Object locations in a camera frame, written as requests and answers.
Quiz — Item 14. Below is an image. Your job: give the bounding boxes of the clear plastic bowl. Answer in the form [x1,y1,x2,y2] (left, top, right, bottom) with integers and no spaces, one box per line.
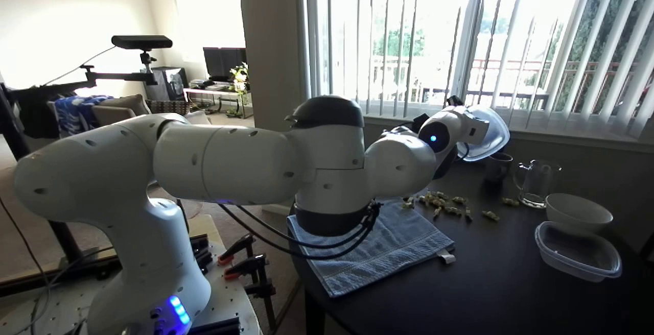
[456,105,511,162]

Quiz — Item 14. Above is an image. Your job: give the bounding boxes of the white bowl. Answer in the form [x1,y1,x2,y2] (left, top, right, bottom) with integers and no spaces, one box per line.
[545,193,614,234]

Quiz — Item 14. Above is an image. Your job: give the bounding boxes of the blue towel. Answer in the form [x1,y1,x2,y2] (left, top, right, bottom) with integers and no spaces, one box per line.
[287,199,456,299]

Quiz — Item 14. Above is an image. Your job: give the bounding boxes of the flowers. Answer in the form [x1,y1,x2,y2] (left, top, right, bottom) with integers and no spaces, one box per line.
[229,62,250,94]

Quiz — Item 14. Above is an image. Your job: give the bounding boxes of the heap of peanuts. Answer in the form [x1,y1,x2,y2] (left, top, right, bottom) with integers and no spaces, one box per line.
[417,191,451,209]

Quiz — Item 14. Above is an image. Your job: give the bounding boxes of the low table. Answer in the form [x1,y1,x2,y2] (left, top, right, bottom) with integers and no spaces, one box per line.
[182,86,254,119]

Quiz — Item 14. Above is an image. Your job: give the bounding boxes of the black and orange clamp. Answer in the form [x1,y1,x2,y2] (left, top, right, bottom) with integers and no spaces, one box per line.
[223,253,278,331]
[218,233,256,267]

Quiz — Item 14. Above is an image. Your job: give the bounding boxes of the monitor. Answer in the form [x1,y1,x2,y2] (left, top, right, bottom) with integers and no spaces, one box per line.
[202,47,248,82]

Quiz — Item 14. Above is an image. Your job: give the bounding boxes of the patterned basket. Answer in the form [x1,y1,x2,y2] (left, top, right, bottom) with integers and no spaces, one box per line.
[147,100,191,116]

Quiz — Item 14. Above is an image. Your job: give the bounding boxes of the dark mug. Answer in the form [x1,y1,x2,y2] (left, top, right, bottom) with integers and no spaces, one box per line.
[484,152,513,183]

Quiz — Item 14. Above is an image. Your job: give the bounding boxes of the window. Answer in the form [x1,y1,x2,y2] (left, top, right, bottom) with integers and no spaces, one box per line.
[170,0,241,66]

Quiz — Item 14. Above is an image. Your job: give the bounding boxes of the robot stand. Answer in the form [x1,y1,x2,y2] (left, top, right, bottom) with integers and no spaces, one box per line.
[0,214,262,335]

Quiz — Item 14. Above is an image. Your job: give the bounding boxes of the beige armchair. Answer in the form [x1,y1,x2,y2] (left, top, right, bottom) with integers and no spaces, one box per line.
[91,94,152,127]

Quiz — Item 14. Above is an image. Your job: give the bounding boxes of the clear glass mug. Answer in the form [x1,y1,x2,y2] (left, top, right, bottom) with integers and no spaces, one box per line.
[513,159,562,209]

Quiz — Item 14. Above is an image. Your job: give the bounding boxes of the vertical window blinds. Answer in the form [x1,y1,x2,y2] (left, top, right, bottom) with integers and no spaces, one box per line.
[305,0,654,140]

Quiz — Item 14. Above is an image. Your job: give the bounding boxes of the blue and white cloth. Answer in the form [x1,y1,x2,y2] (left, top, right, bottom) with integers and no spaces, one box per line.
[53,95,114,138]

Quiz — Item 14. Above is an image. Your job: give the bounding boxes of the clear plastic container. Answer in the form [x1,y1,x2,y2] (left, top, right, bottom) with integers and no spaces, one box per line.
[534,221,623,283]

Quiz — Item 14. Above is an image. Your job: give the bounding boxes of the black stand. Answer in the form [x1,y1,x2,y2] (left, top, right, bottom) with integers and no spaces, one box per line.
[0,84,123,297]

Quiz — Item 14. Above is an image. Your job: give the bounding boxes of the black garment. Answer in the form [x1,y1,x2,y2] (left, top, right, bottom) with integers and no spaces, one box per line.
[9,82,96,140]

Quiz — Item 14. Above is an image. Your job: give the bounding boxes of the camera on mount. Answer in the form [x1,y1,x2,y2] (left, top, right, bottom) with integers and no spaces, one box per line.
[43,35,173,90]

